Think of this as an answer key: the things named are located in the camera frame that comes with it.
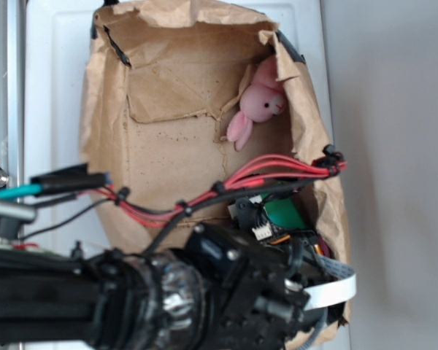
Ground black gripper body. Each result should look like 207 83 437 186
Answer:
185 197 336 349

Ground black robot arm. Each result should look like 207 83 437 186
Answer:
0 223 344 349

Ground green rectangular block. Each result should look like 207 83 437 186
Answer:
261 192 308 229

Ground pink plush bunny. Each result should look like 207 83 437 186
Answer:
226 55 287 151

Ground brown paper bag bin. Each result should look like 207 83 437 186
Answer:
80 1 355 349

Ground grey sleeved cable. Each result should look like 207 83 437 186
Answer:
295 308 331 350

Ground white flat ribbon cable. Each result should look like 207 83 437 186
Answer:
302 254 358 311

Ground red and black wire bundle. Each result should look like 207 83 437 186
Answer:
0 144 348 256

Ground aluminium frame rail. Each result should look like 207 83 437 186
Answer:
0 1 26 188

